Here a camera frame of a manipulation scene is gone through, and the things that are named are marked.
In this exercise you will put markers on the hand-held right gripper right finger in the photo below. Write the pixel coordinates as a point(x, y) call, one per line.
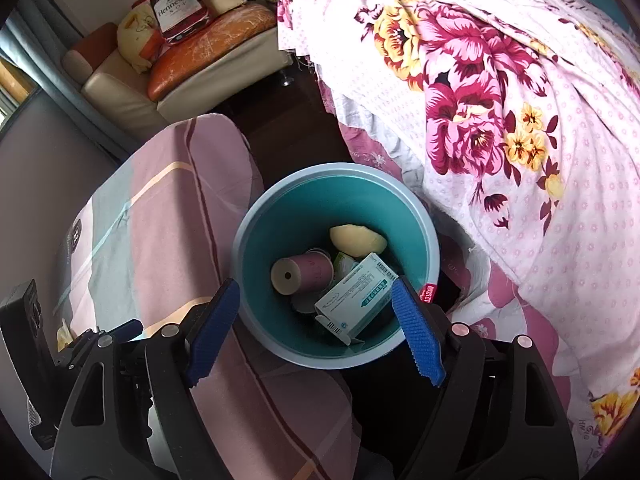
point(417, 330)

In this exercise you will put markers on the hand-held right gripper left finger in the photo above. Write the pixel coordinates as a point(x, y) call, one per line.
point(215, 330)

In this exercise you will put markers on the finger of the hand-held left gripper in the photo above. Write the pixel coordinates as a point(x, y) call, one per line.
point(127, 329)

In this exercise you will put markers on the white teal medicine box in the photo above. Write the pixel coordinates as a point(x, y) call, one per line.
point(350, 300)

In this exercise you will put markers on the teal plastic trash bin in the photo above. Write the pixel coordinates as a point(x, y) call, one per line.
point(280, 220)

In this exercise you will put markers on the white green wrapper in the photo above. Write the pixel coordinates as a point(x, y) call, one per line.
point(345, 265)

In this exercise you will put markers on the pink paper cup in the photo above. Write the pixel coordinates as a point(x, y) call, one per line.
point(305, 272)

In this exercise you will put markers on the pale yellow fruit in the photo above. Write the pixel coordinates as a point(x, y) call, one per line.
point(357, 241)

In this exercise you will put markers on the pink striped cloth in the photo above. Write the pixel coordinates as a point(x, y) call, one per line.
point(165, 220)

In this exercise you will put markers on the pink embroidered bed skirt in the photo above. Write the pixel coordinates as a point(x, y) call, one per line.
point(365, 150)

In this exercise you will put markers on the cream leather sofa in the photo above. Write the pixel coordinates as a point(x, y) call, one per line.
point(125, 90)

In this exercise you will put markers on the orange seat cushion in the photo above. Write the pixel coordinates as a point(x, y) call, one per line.
point(210, 45)

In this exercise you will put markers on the yellow pillow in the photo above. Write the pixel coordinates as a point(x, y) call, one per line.
point(132, 35)

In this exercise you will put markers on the pink floral bed sheet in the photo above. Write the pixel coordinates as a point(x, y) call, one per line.
point(500, 35)

